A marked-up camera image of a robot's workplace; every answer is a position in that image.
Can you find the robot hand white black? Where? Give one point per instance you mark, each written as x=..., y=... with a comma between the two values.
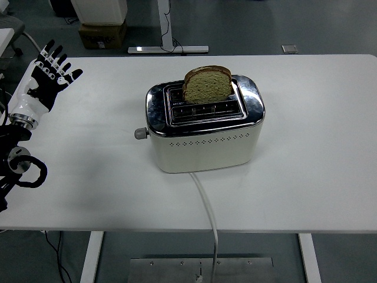
x=44, y=85

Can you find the grey toaster lever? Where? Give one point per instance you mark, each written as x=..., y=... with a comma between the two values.
x=140, y=133

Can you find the cream and chrome toaster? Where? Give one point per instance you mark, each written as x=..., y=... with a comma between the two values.
x=203, y=150

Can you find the white side table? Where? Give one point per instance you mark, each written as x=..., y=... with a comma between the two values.
x=5, y=36

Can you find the grey office chair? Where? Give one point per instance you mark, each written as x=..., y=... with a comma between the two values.
x=13, y=23

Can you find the brown cardboard box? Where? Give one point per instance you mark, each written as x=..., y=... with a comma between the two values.
x=101, y=35

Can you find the black box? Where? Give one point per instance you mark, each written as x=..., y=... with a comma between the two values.
x=62, y=7

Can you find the white container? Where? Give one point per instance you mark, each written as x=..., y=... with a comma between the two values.
x=100, y=10

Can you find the white desk stand with foot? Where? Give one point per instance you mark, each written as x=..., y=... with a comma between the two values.
x=165, y=23

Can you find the brown bread slice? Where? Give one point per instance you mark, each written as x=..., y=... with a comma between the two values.
x=207, y=87

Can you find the white table leg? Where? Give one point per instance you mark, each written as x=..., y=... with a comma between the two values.
x=92, y=256
x=310, y=259

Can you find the grey floor socket plate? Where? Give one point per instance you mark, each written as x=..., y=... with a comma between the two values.
x=289, y=49

